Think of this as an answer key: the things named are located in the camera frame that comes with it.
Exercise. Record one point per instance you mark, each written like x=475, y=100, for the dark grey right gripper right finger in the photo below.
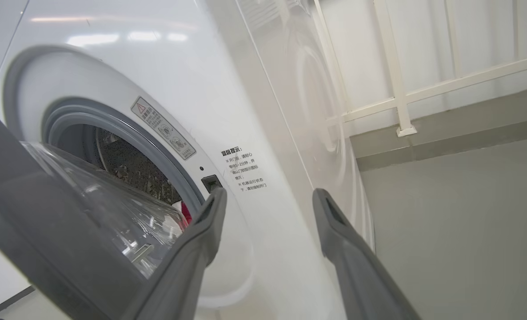
x=361, y=275

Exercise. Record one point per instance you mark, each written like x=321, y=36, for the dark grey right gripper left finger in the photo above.
x=188, y=266

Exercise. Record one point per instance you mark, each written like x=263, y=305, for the plain red garment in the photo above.
x=185, y=215

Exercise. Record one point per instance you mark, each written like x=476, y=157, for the grey round glass machine door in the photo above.
x=45, y=222

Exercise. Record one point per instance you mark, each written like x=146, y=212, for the black door latch socket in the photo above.
x=210, y=181

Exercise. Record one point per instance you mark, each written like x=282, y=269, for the white front-load washing machine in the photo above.
x=201, y=66

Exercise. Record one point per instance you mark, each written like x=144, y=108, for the grey warning sticker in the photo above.
x=163, y=129

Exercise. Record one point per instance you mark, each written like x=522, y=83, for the white metal railing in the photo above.
x=401, y=102

